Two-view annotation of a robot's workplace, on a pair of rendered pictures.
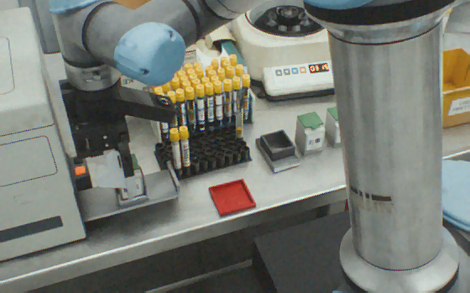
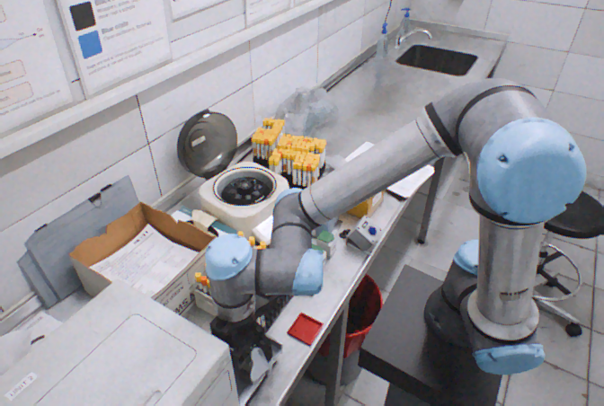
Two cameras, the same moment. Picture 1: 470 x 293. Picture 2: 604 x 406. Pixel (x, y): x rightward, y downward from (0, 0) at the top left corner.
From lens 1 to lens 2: 50 cm
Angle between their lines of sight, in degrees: 30
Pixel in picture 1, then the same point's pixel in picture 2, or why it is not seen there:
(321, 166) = (333, 276)
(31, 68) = (188, 327)
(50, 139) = (229, 370)
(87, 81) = (245, 313)
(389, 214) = (525, 296)
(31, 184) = not seen: outside the picture
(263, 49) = (251, 217)
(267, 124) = not seen: hidden behind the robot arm
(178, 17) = (306, 239)
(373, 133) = (526, 263)
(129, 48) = (306, 277)
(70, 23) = (239, 280)
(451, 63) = not seen: hidden behind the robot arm
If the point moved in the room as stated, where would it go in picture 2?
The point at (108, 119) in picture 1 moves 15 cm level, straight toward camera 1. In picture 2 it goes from (248, 329) to (315, 372)
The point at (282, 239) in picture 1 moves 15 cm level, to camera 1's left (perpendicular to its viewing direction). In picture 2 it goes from (375, 337) to (325, 377)
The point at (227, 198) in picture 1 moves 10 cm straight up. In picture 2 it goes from (303, 331) to (303, 306)
